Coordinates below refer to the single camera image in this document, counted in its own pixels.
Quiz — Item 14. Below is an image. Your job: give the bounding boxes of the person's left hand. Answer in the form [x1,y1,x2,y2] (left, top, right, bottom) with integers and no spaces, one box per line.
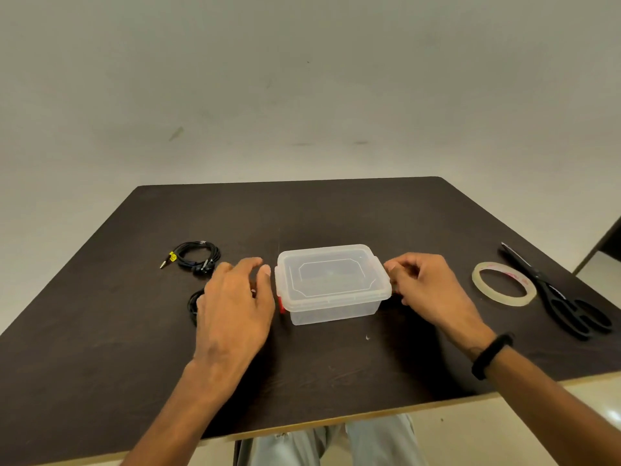
[191,257,276,385]

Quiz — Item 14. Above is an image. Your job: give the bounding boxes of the person's right hand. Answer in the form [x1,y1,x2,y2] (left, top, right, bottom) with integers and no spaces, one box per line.
[383,252,496,358]

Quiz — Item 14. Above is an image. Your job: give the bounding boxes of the clear lid with red latches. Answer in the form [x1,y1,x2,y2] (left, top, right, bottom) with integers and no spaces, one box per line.
[275,244,393,314]

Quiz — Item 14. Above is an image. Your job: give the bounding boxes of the person's left forearm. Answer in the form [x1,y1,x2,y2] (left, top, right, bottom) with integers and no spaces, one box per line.
[120,360,243,466]

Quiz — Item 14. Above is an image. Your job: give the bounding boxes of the person's right forearm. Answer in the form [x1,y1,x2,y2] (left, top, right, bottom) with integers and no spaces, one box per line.
[466,330,621,466]

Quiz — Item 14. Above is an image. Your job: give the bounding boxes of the black earphones with yellow tag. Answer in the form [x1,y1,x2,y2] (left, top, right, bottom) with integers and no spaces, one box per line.
[159,241,222,277]

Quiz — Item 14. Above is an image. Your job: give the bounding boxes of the clear plastic storage box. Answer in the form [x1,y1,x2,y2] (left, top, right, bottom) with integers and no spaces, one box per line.
[286,297,382,327]

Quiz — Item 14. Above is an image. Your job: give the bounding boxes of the clear adhesive tape roll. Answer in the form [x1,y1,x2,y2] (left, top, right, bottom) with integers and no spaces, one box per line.
[472,261,538,307]

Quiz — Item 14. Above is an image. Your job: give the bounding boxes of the black wristband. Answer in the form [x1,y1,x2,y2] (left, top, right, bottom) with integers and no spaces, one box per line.
[472,333,515,381]

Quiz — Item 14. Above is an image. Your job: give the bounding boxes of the black scissors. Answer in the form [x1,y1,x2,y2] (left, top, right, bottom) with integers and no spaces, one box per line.
[499,242,613,341]

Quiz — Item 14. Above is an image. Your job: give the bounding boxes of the black table leg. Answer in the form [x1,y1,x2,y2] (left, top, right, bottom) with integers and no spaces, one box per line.
[233,438,254,466]

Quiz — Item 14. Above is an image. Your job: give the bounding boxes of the grey trousers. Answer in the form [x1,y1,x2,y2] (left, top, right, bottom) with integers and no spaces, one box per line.
[247,414,429,466]

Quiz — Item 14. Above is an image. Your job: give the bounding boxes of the dark wooden furniture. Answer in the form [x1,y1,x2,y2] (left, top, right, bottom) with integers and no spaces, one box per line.
[572,216,621,276]

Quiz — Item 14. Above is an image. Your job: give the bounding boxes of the black coiled cable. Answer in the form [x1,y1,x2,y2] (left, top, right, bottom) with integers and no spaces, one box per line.
[188,288,208,327]

